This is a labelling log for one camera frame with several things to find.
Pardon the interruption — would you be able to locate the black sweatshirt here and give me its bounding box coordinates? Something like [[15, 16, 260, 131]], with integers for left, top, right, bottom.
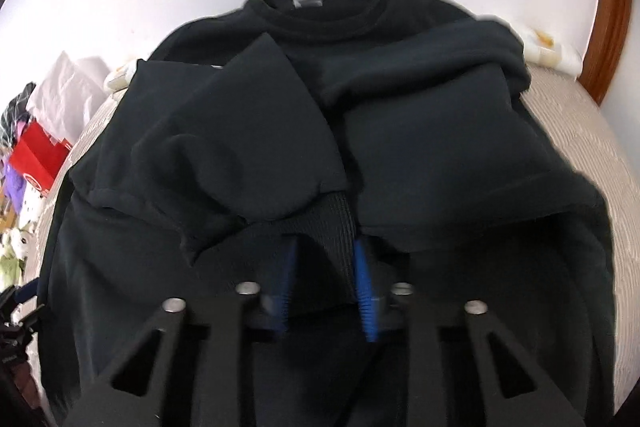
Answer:
[[55, 0, 615, 426]]

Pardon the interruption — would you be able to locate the red paper bag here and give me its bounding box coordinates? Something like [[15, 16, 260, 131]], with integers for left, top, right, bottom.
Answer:
[[9, 121, 72, 196]]

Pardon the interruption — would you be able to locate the striped beige mattress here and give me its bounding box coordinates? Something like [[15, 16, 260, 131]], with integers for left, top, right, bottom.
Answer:
[[37, 67, 639, 421]]

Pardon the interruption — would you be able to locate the white plastic bag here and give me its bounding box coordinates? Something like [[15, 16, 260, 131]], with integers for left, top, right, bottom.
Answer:
[[27, 52, 110, 144]]

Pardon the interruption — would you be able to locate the plaid dark cloth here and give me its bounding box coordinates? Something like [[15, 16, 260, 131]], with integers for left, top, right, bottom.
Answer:
[[0, 82, 36, 148]]

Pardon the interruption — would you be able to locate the white patterned pillow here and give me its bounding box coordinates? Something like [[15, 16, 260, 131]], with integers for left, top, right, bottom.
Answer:
[[102, 26, 584, 90]]

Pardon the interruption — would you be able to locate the brown wooden door frame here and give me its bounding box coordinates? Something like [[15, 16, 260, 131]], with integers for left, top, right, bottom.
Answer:
[[578, 0, 632, 106]]

